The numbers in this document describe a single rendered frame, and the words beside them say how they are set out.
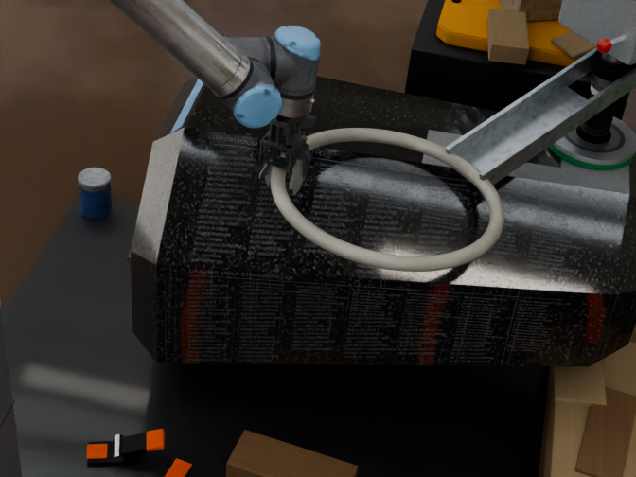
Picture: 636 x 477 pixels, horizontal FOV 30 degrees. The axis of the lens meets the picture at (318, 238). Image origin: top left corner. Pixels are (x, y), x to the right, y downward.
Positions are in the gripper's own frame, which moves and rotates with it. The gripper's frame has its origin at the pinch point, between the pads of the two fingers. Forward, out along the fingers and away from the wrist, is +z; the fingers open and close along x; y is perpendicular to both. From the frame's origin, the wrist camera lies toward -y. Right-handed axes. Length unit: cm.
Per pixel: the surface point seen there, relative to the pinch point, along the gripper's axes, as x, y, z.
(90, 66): -132, -139, 82
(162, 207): -30.0, -2.9, 20.4
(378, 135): 13.4, -19.7, -6.4
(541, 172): 48, -39, 2
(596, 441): 81, -24, 60
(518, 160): 44, -24, -9
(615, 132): 60, -60, -2
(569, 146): 52, -49, -2
